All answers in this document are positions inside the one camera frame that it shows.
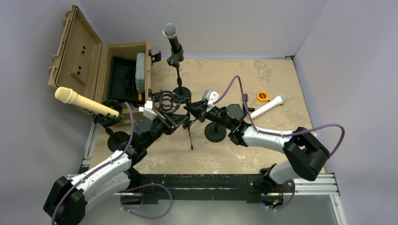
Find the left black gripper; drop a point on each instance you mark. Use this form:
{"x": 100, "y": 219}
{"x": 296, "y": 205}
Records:
{"x": 170, "y": 121}

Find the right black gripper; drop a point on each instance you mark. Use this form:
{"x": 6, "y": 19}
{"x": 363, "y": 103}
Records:
{"x": 199, "y": 111}

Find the black dynamic microphone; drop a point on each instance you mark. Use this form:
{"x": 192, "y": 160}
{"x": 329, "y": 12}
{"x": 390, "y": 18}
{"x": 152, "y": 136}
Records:
{"x": 170, "y": 31}

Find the black mic stand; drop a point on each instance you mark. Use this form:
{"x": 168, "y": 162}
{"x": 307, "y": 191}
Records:
{"x": 181, "y": 93}
{"x": 214, "y": 132}
{"x": 116, "y": 140}

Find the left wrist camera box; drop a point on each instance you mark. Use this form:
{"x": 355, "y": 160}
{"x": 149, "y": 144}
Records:
{"x": 148, "y": 110}

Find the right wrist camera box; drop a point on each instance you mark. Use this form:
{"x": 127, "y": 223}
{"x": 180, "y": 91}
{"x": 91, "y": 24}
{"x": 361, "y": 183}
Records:
{"x": 210, "y": 97}

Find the tan hard case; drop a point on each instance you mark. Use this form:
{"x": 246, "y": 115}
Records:
{"x": 96, "y": 71}

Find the orange tape measure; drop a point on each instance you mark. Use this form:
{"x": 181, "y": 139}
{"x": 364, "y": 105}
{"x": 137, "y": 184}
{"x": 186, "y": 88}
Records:
{"x": 263, "y": 96}

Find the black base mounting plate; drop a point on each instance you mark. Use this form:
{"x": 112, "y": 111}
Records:
{"x": 250, "y": 188}

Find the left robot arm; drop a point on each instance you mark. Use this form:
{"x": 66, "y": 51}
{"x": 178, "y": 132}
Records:
{"x": 70, "y": 199}

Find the white wireless microphone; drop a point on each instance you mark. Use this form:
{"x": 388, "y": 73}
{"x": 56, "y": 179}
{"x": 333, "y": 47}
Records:
{"x": 262, "y": 110}

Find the beige handheld microphone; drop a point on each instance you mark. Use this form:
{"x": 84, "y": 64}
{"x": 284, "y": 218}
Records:
{"x": 69, "y": 96}

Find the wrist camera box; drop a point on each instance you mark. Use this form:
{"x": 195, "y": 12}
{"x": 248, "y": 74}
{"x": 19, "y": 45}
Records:
{"x": 148, "y": 110}
{"x": 210, "y": 97}

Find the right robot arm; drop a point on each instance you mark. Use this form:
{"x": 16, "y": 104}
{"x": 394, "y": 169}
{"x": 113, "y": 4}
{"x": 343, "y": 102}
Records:
{"x": 305, "y": 154}

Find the tripod shock mount stand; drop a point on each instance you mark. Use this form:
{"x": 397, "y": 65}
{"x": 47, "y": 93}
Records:
{"x": 164, "y": 102}

